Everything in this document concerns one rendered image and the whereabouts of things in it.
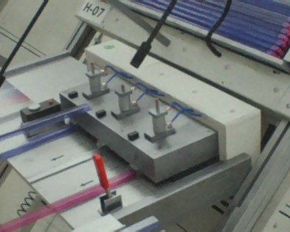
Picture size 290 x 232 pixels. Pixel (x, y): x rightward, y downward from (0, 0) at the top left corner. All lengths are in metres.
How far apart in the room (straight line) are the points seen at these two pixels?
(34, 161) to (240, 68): 0.42
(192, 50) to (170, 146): 0.30
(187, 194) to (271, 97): 0.23
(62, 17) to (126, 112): 1.36
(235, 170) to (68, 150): 0.32
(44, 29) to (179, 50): 1.21
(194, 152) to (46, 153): 0.29
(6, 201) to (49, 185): 3.15
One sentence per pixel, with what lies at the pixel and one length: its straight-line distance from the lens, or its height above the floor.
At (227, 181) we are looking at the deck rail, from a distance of 1.08.
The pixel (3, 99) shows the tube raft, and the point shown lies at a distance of 1.40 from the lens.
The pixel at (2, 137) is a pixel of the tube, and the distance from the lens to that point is 1.04.
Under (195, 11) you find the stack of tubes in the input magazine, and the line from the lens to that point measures 1.28.
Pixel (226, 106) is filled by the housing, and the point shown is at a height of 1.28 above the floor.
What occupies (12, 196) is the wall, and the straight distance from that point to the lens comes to 4.20.
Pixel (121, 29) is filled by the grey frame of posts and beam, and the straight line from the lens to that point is 1.47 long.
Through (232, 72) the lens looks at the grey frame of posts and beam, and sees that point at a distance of 1.18.
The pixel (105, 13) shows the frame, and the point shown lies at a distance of 1.55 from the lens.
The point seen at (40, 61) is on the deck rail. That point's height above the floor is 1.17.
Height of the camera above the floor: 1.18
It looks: level
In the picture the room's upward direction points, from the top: 32 degrees clockwise
